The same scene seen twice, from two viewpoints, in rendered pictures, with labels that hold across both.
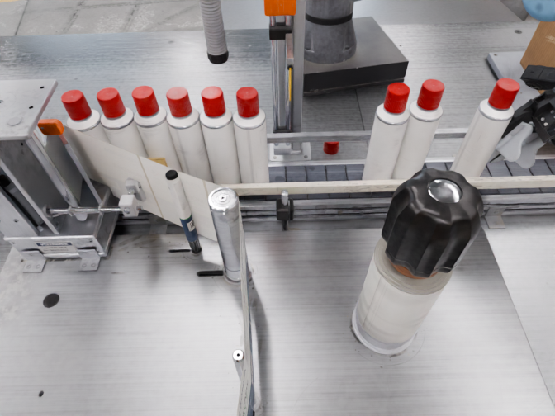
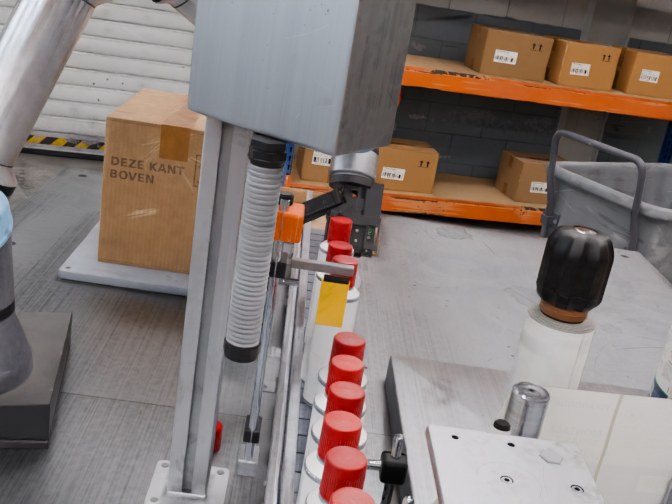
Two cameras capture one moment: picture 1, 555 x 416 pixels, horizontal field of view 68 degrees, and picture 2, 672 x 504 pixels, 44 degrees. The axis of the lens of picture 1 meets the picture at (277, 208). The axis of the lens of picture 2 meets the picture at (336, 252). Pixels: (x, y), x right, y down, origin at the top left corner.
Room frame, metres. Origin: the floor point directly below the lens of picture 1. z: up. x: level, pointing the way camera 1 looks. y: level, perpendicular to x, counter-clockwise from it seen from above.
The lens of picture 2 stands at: (0.59, 0.79, 1.45)
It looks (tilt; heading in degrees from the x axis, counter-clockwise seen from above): 20 degrees down; 266
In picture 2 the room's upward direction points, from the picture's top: 10 degrees clockwise
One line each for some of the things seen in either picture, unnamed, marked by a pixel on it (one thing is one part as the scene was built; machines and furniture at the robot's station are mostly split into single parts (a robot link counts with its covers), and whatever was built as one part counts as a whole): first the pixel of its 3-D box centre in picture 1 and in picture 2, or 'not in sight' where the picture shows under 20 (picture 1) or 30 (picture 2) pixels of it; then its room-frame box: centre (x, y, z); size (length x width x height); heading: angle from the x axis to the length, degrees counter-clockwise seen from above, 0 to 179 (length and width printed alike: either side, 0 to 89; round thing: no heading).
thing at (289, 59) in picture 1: (282, 92); (293, 342); (0.56, -0.01, 1.05); 0.10 x 0.04 x 0.33; 179
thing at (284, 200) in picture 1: (286, 215); (390, 477); (0.42, -0.01, 0.89); 0.03 x 0.03 x 0.12; 89
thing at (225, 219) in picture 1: (230, 239); (510, 469); (0.32, 0.07, 0.97); 0.05 x 0.05 x 0.19
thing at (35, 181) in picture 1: (40, 176); not in sight; (0.42, 0.35, 1.01); 0.14 x 0.13 x 0.26; 89
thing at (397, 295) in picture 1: (406, 273); (554, 340); (0.23, -0.15, 1.03); 0.09 x 0.09 x 0.30
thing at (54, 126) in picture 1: (51, 125); not in sight; (0.45, 0.31, 1.08); 0.03 x 0.02 x 0.02; 89
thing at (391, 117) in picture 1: (386, 139); (333, 331); (0.50, -0.19, 0.98); 0.05 x 0.05 x 0.20
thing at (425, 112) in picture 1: (416, 137); (328, 314); (0.51, -0.24, 0.98); 0.05 x 0.05 x 0.20
